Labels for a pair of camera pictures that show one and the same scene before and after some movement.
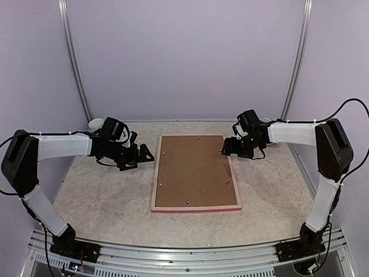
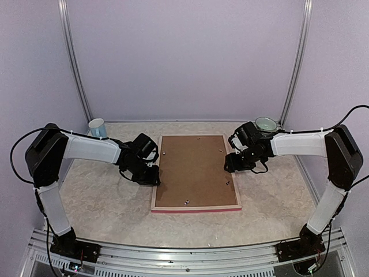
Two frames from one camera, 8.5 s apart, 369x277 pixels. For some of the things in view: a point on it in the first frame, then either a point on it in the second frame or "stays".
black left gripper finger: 145,154 → 153,173
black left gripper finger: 127,167 → 150,182
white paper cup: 95,124 stays
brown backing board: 193,171 stays
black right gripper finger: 226,150 → 229,167
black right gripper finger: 232,142 → 233,157
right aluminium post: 300,60 stays
